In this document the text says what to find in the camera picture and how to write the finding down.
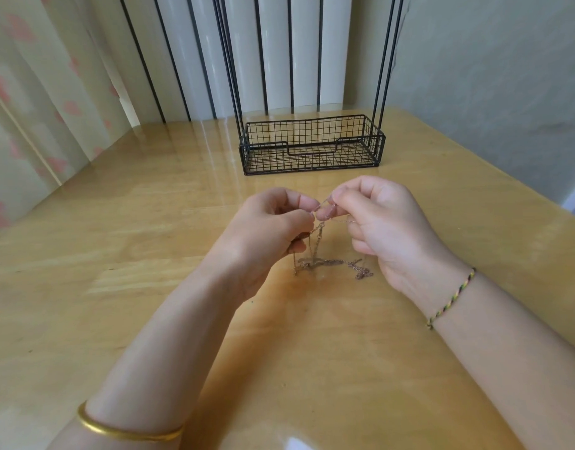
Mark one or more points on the pink floral curtain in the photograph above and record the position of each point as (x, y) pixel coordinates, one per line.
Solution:
(39, 103)

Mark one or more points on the person's left forearm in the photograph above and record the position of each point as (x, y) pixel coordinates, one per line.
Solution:
(147, 365)

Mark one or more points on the person's right forearm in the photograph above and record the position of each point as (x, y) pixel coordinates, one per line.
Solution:
(517, 365)

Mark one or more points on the gold bangle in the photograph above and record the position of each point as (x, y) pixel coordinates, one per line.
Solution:
(128, 430)

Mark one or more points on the person's right hand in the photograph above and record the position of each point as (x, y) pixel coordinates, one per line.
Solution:
(391, 229)

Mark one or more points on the person's left hand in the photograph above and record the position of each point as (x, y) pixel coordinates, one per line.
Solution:
(255, 241)

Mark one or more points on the white black-striped curtain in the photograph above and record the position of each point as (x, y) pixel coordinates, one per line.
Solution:
(201, 56)

